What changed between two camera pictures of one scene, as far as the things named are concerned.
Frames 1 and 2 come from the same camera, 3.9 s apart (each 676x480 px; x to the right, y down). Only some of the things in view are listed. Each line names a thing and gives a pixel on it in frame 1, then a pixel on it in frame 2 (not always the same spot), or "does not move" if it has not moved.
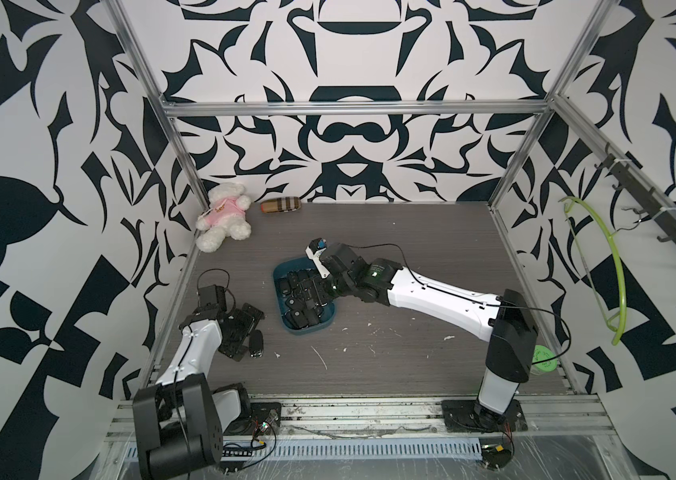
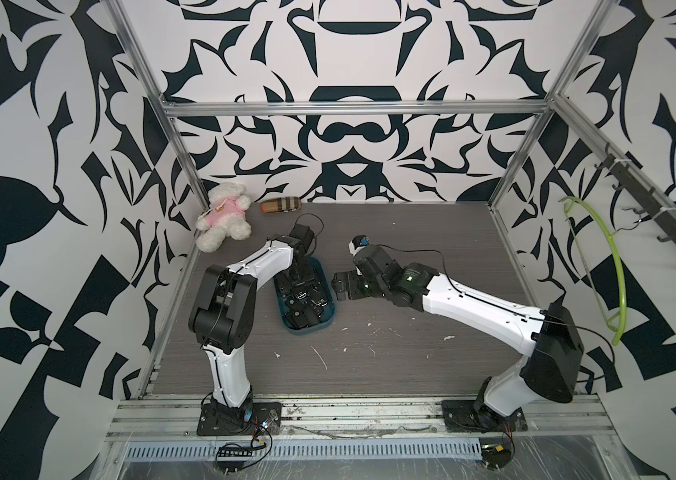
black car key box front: [295, 319] does not move
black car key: [313, 314] does not move
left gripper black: [234, 348] to [309, 277]
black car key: [297, 306] does not move
